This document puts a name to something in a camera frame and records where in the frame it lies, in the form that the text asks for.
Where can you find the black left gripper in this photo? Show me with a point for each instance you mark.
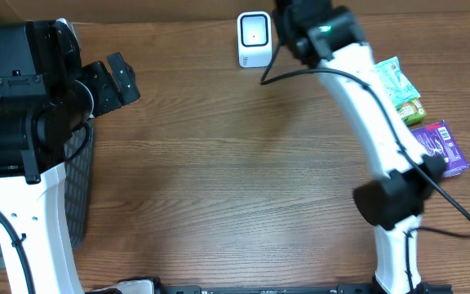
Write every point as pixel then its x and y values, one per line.
pixel 121 77

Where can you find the teal snack packet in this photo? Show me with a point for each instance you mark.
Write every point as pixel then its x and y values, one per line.
pixel 396 84

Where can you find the green yellow snack pouch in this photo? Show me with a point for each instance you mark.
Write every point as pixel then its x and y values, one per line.
pixel 411 112

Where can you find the purple snack packet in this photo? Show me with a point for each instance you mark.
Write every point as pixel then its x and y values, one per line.
pixel 437 139

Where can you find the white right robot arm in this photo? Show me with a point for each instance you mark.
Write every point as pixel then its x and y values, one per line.
pixel 332 44

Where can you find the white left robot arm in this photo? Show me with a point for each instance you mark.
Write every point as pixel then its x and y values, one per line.
pixel 46 94

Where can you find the white barcode scanner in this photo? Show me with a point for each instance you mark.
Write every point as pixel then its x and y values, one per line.
pixel 254 39

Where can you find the grey plastic mesh basket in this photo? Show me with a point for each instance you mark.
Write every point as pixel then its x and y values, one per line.
pixel 77 187

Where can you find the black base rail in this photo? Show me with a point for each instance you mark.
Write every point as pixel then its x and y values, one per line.
pixel 154 285

